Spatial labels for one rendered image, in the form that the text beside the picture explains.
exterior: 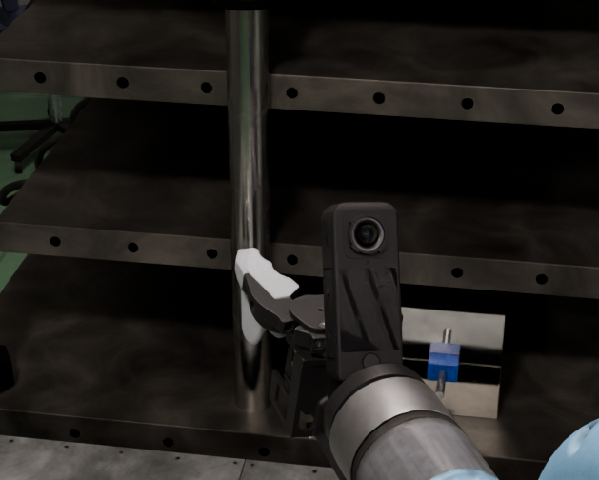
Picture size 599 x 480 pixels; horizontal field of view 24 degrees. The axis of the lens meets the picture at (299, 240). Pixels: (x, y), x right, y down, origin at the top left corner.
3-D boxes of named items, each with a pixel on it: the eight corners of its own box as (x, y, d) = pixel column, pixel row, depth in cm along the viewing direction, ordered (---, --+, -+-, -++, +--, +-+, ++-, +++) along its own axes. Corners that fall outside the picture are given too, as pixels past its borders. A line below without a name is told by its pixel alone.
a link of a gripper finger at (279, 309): (224, 294, 97) (292, 354, 91) (226, 275, 97) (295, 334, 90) (280, 284, 100) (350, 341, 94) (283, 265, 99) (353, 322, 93)
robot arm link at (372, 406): (359, 413, 80) (486, 405, 83) (333, 371, 84) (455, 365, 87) (341, 518, 84) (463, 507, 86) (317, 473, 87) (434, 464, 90)
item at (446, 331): (497, 419, 200) (505, 314, 191) (311, 402, 203) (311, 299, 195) (507, 256, 243) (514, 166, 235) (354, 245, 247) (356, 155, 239)
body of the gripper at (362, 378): (261, 391, 98) (315, 493, 88) (276, 284, 94) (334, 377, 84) (362, 385, 100) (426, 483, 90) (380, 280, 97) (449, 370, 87)
